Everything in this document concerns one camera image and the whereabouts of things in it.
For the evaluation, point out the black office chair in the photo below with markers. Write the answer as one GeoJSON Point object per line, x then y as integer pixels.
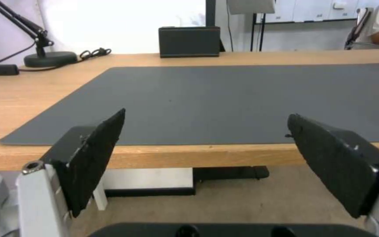
{"type": "Point", "coordinates": [360, 27]}

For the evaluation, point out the white board on stand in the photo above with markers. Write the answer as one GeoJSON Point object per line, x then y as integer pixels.
{"type": "Point", "coordinates": [252, 14]}

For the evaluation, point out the dark grey desk mat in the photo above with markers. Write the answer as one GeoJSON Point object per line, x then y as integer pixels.
{"type": "Point", "coordinates": [222, 103]}

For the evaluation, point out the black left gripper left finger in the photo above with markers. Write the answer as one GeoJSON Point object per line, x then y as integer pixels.
{"type": "Point", "coordinates": [87, 163]}

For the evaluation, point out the black power adapter box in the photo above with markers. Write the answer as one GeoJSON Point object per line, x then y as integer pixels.
{"type": "Point", "coordinates": [4, 69]}

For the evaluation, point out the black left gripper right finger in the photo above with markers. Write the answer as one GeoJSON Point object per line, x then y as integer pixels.
{"type": "Point", "coordinates": [334, 163]}

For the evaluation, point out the black desk lamp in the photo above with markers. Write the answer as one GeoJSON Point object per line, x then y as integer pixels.
{"type": "Point", "coordinates": [41, 49]}

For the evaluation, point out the black rectangular speaker box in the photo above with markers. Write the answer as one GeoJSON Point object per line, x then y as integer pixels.
{"type": "Point", "coordinates": [189, 42]}

